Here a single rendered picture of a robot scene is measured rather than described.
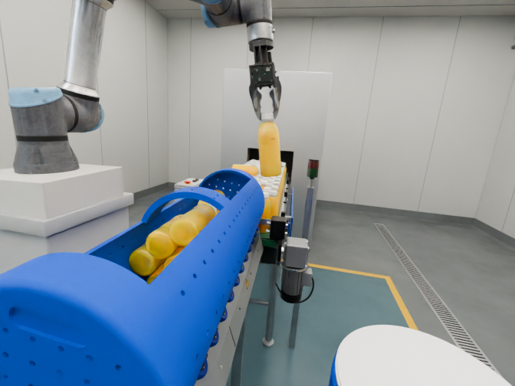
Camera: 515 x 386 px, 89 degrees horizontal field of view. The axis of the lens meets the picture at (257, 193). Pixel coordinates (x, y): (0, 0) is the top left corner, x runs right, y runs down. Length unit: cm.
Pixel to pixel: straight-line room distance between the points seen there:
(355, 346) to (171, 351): 33
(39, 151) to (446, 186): 564
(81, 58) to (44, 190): 43
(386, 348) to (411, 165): 506
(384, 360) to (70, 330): 45
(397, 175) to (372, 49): 224
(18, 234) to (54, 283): 56
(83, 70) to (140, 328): 85
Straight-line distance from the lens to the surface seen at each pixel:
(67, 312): 33
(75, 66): 103
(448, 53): 578
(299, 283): 144
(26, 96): 93
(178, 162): 599
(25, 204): 84
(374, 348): 57
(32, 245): 87
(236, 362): 152
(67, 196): 83
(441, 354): 62
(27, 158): 93
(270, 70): 81
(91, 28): 103
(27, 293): 35
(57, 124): 93
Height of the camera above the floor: 139
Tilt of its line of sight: 13 degrees down
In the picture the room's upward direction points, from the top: 4 degrees clockwise
